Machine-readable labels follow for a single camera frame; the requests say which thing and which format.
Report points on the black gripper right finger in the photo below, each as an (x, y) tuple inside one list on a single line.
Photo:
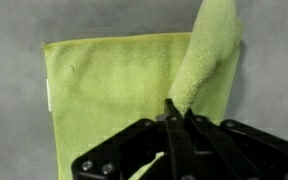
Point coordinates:
[(244, 153)]

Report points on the yellow microfibre towel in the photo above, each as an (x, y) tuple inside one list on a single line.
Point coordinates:
[(117, 83)]

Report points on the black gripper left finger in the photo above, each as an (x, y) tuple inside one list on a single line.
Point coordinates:
[(177, 146)]

